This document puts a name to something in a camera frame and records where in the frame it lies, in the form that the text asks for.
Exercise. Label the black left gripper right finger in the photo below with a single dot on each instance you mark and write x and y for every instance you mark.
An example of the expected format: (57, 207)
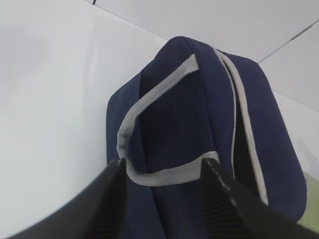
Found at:
(230, 211)

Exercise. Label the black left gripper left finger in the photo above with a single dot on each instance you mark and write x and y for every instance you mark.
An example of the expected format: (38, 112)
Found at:
(97, 212)

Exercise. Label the navy insulated lunch bag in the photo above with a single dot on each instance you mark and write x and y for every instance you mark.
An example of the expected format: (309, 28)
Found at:
(193, 101)

